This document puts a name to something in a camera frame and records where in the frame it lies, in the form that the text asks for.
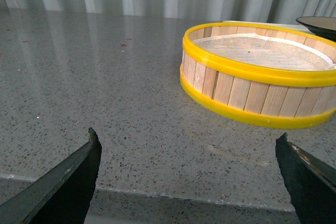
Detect left gripper black camera left finger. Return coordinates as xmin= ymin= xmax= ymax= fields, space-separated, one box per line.
xmin=1 ymin=127 xmax=102 ymax=223

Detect left gripper black camera right finger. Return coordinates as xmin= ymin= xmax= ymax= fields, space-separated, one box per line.
xmin=276 ymin=133 xmax=335 ymax=223

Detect beige plate with black rim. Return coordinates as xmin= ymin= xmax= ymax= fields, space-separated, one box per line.
xmin=296 ymin=16 xmax=336 ymax=42

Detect wooden steamer with yellow rims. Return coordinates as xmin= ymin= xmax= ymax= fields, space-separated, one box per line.
xmin=180 ymin=22 xmax=335 ymax=129

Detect white steamer liner cloth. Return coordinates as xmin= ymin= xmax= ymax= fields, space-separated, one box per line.
xmin=193 ymin=34 xmax=335 ymax=71

